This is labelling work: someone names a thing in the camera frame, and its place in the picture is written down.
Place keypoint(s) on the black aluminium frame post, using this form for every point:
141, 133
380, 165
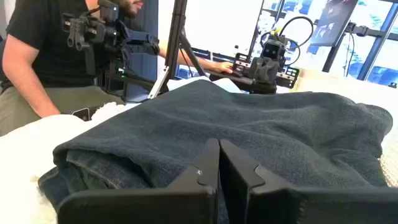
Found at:
258, 28
377, 43

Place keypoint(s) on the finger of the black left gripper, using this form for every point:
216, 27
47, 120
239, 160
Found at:
271, 73
257, 73

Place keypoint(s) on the dark flat monitor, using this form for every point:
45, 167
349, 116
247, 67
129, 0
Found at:
334, 21

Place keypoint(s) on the black smartphone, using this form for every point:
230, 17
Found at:
82, 113

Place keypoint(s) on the white fluffy cloth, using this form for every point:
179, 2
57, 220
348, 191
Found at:
25, 149

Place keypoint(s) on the person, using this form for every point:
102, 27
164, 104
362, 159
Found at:
46, 46

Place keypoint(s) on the dark grey terry towel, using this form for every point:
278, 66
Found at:
248, 124

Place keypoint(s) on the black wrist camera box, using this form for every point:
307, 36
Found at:
271, 49

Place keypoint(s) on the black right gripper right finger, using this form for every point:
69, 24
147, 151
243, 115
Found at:
264, 202

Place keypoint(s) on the dark blue denim garment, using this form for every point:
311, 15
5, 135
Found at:
93, 174

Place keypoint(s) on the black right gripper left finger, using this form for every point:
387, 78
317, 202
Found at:
186, 202

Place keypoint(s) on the person's hand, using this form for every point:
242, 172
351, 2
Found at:
224, 67

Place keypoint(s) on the black flat base plate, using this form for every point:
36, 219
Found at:
239, 82

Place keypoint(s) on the black camera tripod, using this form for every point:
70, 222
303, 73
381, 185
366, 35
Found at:
175, 37

